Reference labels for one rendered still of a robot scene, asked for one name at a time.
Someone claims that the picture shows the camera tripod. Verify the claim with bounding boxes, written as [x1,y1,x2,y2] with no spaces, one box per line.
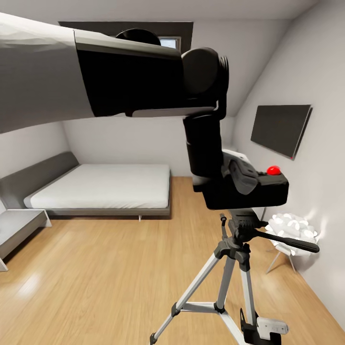
[149,208,320,345]

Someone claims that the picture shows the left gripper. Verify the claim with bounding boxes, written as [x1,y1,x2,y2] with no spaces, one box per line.
[186,137,224,207]

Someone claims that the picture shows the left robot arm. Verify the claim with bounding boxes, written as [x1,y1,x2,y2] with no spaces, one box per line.
[0,12,258,207]

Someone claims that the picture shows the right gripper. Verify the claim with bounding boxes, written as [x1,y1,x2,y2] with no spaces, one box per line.
[240,308,281,345]

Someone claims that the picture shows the digital camera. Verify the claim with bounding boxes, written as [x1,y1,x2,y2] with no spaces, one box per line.
[206,166,289,210]

